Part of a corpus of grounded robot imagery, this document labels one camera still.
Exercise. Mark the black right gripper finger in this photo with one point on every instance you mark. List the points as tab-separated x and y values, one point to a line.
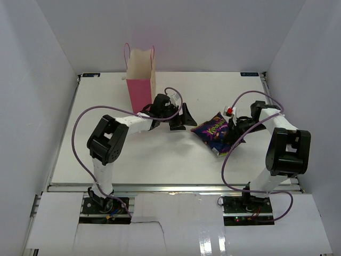
240	140
230	137

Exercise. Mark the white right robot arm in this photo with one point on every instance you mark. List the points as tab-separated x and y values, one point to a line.
287	154

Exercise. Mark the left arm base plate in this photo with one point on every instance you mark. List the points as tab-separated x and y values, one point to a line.
113	214

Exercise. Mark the aluminium table edge rail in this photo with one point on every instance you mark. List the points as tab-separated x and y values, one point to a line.
148	188

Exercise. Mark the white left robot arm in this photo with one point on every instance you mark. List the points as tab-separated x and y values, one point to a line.
107	140

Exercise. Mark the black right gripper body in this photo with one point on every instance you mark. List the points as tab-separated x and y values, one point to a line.
241	127

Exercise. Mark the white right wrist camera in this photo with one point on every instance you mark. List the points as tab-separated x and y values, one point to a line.
230	112

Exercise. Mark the black corner label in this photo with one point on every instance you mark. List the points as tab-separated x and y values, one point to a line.
91	75
249	74

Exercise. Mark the black corner label right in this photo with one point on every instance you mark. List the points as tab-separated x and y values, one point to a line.
249	74

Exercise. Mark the pink paper gift bag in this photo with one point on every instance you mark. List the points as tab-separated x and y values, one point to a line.
140	76

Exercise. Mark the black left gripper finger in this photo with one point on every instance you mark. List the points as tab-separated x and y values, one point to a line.
190	122
185	112

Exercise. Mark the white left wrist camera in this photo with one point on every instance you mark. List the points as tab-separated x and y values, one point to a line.
175	99

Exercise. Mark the black corner label left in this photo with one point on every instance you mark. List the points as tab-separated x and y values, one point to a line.
91	75

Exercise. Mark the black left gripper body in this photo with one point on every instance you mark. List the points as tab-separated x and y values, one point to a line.
176	122

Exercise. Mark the purple nut snack bag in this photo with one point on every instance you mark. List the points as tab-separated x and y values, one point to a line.
212	132

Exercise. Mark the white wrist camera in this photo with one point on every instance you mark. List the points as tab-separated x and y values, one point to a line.
175	99
230	112

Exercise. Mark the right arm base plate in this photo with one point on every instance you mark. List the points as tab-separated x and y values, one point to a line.
237	212

